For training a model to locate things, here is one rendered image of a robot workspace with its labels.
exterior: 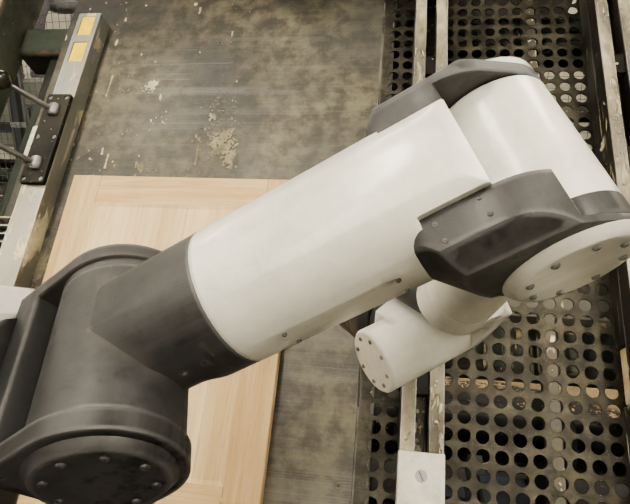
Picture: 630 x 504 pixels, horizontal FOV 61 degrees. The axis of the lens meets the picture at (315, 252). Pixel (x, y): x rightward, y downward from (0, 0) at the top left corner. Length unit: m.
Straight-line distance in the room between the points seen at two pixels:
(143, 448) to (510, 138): 0.25
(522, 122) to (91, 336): 0.27
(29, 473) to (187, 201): 0.73
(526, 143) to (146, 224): 0.80
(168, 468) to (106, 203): 0.79
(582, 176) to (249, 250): 0.17
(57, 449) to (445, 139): 0.25
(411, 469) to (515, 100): 0.55
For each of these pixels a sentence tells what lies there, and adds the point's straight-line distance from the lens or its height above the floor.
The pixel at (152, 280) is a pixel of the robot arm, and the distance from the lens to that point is 0.33.
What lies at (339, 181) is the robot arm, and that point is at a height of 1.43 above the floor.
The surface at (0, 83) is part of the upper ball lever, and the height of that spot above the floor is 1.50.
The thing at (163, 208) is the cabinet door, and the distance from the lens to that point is 1.02.
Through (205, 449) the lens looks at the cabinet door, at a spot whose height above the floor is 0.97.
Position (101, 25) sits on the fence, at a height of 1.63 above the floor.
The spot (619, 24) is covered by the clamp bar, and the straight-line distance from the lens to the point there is 1.15.
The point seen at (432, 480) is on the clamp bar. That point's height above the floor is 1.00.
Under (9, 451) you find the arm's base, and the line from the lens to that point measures 0.34.
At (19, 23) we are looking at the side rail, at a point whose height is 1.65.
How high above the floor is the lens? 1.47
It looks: 16 degrees down
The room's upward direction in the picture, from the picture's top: straight up
